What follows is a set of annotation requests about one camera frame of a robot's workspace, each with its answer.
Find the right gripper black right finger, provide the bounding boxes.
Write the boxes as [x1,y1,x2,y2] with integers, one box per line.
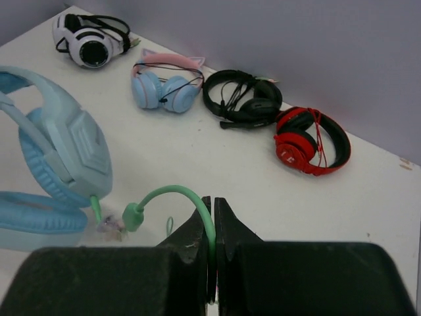
[214,197,416,315]

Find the white black headphones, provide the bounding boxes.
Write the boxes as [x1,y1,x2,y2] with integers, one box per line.
[52,13,140,69]

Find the light blue headphones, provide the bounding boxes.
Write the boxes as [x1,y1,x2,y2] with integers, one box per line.
[1,66,113,252]

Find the red black headphones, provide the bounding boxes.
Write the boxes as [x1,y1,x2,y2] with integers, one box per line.
[274,107,351,176]

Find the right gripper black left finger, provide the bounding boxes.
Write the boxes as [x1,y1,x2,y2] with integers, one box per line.
[1,211,211,315]

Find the pink blue cat-ear headphones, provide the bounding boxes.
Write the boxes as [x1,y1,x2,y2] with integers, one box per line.
[131,48,205,113]

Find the black headset with microphone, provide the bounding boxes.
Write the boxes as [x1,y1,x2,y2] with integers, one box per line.
[202,70,283,129]

